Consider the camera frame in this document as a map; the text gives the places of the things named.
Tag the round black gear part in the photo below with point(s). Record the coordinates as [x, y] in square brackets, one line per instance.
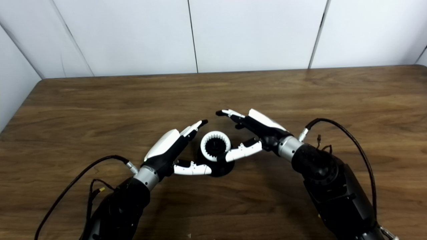
[220, 170]

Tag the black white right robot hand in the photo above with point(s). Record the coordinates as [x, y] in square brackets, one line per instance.
[267, 128]

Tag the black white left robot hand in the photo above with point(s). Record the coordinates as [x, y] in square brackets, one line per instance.
[165, 143]

